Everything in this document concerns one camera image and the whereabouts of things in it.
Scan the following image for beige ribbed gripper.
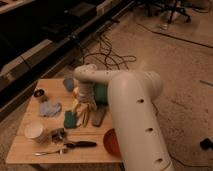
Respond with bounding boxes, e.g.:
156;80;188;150
71;82;97;127

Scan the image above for dark grey whetstone block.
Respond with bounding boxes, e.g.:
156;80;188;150
92;106;106;127

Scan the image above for wooden table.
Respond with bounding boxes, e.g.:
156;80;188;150
6;79;121;164

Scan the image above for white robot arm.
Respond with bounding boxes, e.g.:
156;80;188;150
74;64;175;171

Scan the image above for orange apple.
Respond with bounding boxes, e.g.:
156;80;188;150
72;87;79;98

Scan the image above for green sponge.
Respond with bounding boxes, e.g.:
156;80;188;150
64;111;77;129

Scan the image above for black handled utensil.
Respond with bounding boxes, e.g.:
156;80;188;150
64;141;97;148

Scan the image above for black shelf rack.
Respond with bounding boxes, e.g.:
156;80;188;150
0;0;131;121

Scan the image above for green plastic bin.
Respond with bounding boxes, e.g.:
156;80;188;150
94;84;108;105

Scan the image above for black power adapter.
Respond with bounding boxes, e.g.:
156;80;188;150
200;138;213;150

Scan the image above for silver fork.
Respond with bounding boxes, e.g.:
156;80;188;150
34;148;68;156

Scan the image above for small metal tin can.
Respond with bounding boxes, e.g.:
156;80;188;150
34;89;47;103

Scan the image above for black floor cables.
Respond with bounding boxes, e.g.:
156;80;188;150
78;33;138;71

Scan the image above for crumpled metal clip pile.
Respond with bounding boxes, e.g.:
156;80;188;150
51;128;66;143

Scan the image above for office chair base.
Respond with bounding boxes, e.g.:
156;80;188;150
158;0;191;24

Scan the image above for light blue towel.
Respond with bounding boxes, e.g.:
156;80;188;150
39;102;61;117

